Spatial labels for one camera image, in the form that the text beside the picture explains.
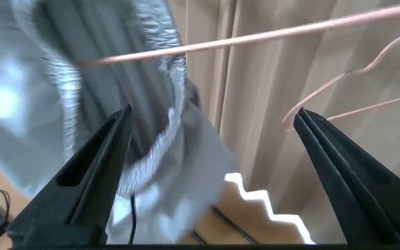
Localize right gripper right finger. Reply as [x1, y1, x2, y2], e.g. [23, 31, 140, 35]
[293, 107, 400, 244]

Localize pink clothes hanger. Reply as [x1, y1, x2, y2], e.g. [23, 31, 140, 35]
[78, 1, 400, 133]

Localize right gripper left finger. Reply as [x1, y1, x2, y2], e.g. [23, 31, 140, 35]
[6, 103, 134, 246]

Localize pale grey shorts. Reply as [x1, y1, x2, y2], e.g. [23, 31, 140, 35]
[0, 0, 238, 245]

